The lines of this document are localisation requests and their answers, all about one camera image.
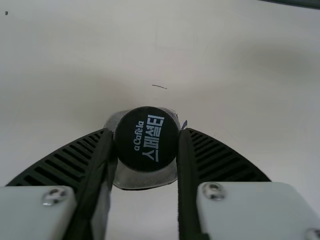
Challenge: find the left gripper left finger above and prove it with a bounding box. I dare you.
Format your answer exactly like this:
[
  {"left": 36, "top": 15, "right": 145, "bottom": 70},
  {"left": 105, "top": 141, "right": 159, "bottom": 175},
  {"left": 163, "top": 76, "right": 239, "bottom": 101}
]
[{"left": 0, "top": 127, "right": 116, "bottom": 240}]

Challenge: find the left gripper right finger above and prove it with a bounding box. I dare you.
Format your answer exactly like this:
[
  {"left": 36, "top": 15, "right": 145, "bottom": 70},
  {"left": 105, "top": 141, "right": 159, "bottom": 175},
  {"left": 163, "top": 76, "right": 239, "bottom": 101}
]
[{"left": 176, "top": 127, "right": 320, "bottom": 240}]

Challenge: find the dark coffee bottle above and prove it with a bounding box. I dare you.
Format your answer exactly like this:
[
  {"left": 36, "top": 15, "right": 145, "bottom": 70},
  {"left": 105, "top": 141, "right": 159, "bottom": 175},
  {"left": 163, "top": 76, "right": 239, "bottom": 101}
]
[{"left": 103, "top": 105, "right": 188, "bottom": 191}]

